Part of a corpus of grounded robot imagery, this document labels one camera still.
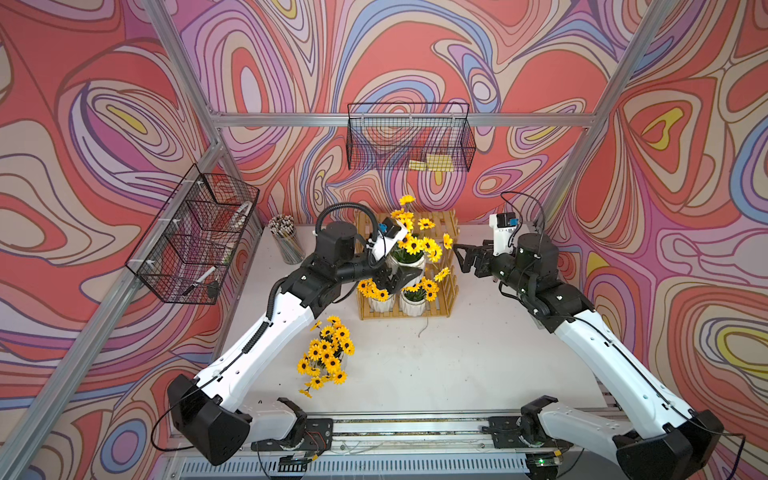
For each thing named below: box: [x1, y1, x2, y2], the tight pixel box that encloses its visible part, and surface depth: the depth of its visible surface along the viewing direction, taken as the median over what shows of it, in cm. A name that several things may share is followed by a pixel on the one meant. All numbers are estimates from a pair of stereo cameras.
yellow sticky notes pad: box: [408, 153, 455, 172], surface depth 86 cm
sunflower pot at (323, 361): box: [296, 316, 355, 399], surface depth 74 cm
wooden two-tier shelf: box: [356, 210, 460, 320], surface depth 64 cm
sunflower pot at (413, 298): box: [400, 276, 440, 317], surface depth 89 cm
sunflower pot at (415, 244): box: [389, 195, 453, 282], surface depth 60 cm
